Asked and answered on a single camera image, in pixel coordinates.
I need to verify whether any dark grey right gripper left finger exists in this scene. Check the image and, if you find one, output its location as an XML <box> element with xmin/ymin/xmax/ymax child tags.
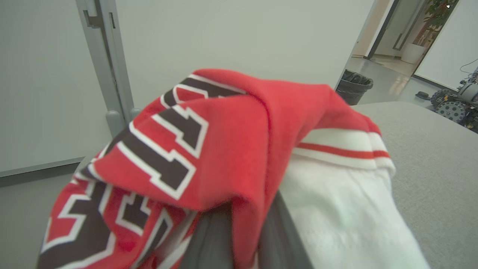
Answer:
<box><xmin>179</xmin><ymin>209</ymin><xmax>236</xmax><ymax>269</ymax></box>

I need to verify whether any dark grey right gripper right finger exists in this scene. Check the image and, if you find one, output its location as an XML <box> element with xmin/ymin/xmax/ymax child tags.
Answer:
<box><xmin>258</xmin><ymin>192</ymin><xmax>313</xmax><ymax>269</ymax></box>

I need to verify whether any red white lettered jacket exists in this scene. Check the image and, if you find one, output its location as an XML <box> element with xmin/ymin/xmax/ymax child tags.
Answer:
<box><xmin>37</xmin><ymin>68</ymin><xmax>430</xmax><ymax>269</ymax></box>

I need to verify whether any black trash bin with bag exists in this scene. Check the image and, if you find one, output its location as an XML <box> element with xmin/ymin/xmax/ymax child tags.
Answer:
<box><xmin>335</xmin><ymin>69</ymin><xmax>374</xmax><ymax>106</ymax></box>

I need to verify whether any grey wheeled rover robot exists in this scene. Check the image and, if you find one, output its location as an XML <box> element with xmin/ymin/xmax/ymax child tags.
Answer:
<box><xmin>431</xmin><ymin>67</ymin><xmax>478</xmax><ymax>133</ymax></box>

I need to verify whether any white plant pot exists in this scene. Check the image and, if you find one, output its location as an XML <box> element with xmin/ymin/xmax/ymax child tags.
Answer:
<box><xmin>401</xmin><ymin>42</ymin><xmax>427</xmax><ymax>65</ymax></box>

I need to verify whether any green potted plant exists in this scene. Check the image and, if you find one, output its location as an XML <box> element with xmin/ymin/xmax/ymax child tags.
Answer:
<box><xmin>425</xmin><ymin>0</ymin><xmax>459</xmax><ymax>32</ymax></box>

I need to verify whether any grey partition foot bracket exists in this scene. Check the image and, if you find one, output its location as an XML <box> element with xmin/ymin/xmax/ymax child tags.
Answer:
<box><xmin>106</xmin><ymin>108</ymin><xmax>142</xmax><ymax>138</ymax></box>

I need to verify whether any white partition panel grey frame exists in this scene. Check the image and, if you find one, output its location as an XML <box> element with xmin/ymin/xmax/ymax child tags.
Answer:
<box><xmin>112</xmin><ymin>0</ymin><xmax>376</xmax><ymax>112</ymax></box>
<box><xmin>0</xmin><ymin>0</ymin><xmax>129</xmax><ymax>187</ymax></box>

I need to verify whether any thin black wall cable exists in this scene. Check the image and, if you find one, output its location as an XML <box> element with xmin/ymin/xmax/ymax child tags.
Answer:
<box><xmin>459</xmin><ymin>58</ymin><xmax>478</xmax><ymax>75</ymax></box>

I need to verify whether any large white wall board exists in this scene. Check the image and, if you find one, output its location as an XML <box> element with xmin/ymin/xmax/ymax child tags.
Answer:
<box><xmin>414</xmin><ymin>0</ymin><xmax>478</xmax><ymax>91</ymax></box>

